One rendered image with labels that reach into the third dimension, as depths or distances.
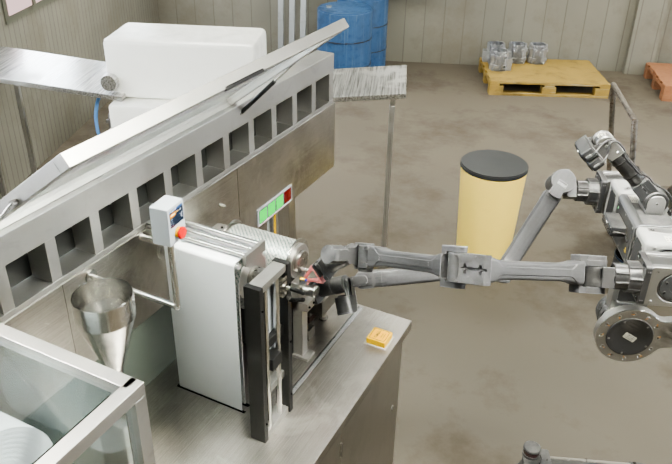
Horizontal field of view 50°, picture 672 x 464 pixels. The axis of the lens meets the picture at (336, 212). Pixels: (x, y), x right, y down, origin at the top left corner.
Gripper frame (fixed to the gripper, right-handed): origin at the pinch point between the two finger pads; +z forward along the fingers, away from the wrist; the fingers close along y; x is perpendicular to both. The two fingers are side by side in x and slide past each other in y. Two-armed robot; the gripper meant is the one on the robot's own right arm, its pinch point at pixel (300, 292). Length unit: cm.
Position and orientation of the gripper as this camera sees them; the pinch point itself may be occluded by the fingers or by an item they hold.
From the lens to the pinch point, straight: 248.7
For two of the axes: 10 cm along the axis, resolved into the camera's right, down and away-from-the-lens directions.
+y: 4.5, -4.1, 7.9
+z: -7.9, 2.2, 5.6
